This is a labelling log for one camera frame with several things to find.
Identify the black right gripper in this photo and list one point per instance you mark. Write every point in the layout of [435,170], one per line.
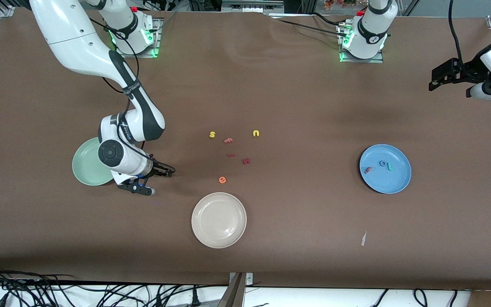
[157,167]

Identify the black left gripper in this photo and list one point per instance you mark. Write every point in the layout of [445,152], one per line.
[463,71]

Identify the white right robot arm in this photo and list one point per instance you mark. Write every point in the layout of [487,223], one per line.
[66,34]

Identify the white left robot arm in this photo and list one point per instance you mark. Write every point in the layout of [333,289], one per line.
[369,34]

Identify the pink foam letter f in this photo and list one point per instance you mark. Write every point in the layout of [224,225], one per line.
[228,140]

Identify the beige round plate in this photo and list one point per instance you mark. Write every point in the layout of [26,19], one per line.
[218,220]

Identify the pale green round plate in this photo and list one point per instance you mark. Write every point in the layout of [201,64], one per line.
[85,164]

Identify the dark red foam letter k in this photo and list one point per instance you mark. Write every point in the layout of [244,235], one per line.
[245,161]

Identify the brown table cover sheet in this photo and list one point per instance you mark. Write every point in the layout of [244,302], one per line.
[245,85]

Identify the blue round plate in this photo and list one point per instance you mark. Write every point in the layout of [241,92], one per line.
[382,183]

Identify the orange artificial flowers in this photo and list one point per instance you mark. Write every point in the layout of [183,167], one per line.
[339,3]

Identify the dark metal bar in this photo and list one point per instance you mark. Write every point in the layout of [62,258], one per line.
[232,294]

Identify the white paper scrap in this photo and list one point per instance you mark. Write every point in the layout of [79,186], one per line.
[363,239]

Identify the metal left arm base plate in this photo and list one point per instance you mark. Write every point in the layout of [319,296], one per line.
[360,61]

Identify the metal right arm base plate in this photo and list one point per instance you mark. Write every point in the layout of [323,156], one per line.
[137,56]

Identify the grey metal bracket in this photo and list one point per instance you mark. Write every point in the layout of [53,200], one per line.
[249,279]

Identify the grey aluminium frame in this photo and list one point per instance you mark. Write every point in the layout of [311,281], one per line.
[252,6]

